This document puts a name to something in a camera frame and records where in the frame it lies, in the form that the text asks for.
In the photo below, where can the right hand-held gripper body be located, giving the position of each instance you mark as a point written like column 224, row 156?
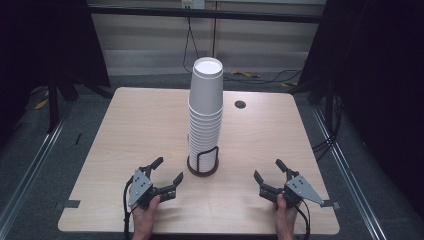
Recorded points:
column 300, row 188

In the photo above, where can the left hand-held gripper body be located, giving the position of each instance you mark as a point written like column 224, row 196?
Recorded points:
column 140, row 188

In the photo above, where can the stack of white paper cups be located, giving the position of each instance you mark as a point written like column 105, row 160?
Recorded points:
column 205, row 100

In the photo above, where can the person's right hand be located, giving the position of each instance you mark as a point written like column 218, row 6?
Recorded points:
column 285, row 218

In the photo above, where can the person's left hand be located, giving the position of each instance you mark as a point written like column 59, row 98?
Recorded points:
column 144, row 218

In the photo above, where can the grey tape piece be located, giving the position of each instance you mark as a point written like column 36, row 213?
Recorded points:
column 70, row 203
column 330, row 204

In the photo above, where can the round table grommet hole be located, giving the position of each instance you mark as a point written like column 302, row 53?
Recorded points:
column 240, row 104

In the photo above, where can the yellow floor tape strip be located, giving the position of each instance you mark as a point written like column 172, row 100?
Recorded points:
column 41, row 104
column 288, row 84
column 245, row 73

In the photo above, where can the black metal stand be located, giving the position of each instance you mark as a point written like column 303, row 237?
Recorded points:
column 53, row 106

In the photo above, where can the black curtain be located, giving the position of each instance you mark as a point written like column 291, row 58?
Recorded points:
column 376, row 83
column 50, row 43

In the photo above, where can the black horizontal bar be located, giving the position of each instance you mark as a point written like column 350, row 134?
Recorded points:
column 200, row 14

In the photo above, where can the metal floor rail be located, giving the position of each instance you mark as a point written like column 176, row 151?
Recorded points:
column 350, row 173
column 30, row 170

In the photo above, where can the white wall outlet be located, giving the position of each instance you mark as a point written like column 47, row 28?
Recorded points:
column 192, row 3

